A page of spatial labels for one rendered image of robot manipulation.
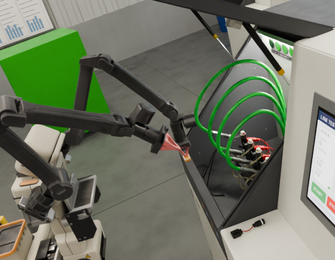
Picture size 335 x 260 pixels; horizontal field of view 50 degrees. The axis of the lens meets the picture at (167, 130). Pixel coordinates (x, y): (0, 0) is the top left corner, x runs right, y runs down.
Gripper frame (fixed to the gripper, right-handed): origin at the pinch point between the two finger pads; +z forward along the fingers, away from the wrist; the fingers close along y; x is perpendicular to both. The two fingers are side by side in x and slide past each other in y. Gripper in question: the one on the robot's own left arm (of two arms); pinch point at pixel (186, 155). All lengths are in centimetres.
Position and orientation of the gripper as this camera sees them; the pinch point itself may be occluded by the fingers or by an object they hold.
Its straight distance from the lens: 179.5
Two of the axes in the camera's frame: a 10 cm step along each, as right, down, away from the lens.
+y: -2.0, -3.9, 9.0
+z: 2.8, 8.5, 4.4
